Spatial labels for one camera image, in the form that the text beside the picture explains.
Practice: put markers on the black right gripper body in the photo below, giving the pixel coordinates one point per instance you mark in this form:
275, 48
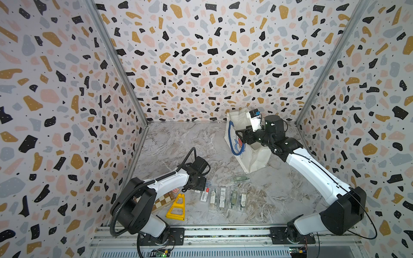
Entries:
261, 136

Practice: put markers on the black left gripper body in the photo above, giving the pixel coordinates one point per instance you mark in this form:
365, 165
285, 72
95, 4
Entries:
200, 184

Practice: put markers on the white canvas bag blue handles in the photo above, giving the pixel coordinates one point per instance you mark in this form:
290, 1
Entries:
251, 157

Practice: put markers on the green compass set horizontal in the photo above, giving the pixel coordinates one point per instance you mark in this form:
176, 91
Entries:
240, 179

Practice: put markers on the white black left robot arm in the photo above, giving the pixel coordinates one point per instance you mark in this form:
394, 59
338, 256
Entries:
132, 210

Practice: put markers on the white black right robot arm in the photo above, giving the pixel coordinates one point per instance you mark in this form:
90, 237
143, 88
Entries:
346, 205

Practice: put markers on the green compass set case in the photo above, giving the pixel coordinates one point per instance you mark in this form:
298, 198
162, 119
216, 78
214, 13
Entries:
233, 198

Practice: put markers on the clear compass set rightmost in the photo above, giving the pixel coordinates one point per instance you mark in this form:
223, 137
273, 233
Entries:
243, 200

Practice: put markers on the brown checkered chess board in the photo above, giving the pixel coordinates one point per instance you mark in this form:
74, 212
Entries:
163, 201

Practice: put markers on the yellow plastic triangular stand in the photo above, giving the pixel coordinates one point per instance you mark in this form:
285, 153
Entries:
178, 210

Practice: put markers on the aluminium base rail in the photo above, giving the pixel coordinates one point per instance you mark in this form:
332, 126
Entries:
226, 241

